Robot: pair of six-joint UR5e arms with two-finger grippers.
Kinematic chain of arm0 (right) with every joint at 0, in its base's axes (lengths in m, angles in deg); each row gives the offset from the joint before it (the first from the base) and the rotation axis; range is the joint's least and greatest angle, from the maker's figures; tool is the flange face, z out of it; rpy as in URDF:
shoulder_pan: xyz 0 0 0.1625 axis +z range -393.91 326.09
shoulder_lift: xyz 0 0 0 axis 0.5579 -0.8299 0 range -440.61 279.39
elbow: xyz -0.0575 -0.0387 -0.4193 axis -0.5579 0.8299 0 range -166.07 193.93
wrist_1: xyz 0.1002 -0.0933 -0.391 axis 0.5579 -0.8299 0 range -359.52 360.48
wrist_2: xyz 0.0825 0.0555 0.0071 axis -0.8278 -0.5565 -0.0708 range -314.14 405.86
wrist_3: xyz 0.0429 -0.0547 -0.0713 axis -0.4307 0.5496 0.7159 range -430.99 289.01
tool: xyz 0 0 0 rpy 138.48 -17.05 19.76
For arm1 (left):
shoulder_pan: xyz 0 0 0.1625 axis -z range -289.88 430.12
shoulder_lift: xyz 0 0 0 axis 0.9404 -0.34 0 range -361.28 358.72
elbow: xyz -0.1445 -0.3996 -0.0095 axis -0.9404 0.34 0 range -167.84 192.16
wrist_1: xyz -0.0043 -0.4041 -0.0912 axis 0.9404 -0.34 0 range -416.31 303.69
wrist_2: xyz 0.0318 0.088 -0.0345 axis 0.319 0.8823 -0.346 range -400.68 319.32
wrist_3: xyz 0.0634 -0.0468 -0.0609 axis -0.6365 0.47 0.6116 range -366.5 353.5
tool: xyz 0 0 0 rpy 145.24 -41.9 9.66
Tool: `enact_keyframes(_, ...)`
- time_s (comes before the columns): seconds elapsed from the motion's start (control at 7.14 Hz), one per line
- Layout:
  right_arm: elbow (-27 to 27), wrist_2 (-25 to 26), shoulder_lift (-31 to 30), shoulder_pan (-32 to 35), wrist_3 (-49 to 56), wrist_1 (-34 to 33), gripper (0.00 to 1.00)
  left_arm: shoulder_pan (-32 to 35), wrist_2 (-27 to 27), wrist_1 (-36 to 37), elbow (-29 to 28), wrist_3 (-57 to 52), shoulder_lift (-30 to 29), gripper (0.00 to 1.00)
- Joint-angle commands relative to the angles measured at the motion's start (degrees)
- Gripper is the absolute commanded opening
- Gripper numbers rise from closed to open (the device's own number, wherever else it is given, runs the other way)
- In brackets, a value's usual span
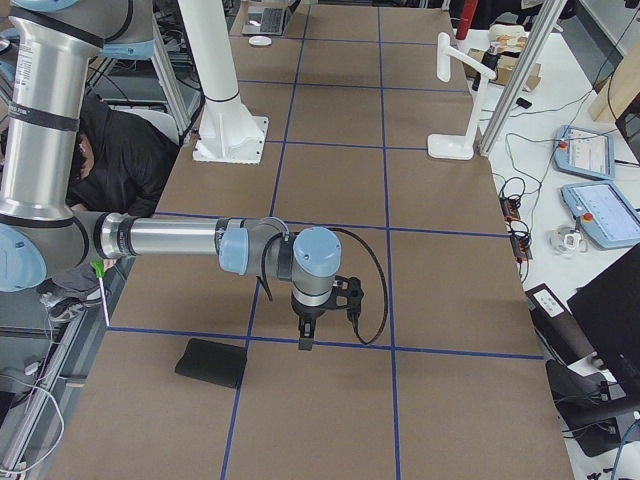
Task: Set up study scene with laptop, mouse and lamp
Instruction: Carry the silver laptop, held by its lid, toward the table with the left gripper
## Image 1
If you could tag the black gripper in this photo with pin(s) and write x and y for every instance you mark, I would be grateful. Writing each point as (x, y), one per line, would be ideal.
(309, 312)

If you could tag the black mouse pad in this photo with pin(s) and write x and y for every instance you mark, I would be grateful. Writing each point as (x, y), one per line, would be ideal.
(213, 362)

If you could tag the white computer mouse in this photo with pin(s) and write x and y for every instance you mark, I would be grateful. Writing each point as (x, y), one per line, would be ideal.
(260, 41)

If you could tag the grey laptop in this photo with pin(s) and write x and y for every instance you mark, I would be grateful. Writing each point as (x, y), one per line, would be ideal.
(268, 21)

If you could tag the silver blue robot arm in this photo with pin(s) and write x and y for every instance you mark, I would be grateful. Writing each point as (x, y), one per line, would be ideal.
(41, 236)

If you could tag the white desk lamp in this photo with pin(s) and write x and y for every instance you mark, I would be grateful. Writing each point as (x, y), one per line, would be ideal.
(453, 135)

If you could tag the person in black hoodie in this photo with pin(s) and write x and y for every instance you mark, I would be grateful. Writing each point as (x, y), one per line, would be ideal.
(121, 162)

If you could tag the black monitor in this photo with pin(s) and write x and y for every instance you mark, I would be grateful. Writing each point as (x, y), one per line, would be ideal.
(607, 311)

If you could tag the blue teach pendant near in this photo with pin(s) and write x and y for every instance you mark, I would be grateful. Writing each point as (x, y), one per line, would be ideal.
(603, 213)

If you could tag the blue teach pendant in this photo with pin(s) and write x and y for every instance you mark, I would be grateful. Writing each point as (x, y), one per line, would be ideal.
(603, 213)
(585, 153)

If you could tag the black water bottle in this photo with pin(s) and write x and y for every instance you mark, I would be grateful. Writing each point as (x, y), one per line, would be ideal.
(490, 59)

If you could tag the blue teach pendant far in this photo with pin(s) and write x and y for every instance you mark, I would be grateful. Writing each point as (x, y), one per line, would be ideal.
(585, 153)

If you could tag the cardboard box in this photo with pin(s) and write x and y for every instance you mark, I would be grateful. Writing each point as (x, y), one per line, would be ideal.
(505, 68)

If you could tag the red cylinder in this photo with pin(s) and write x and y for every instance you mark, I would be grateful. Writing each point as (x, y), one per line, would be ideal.
(466, 18)

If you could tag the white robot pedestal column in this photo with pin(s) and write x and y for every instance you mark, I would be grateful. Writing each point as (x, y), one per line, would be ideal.
(228, 132)

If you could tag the aluminium frame post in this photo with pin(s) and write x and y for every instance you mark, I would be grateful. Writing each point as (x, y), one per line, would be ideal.
(543, 26)

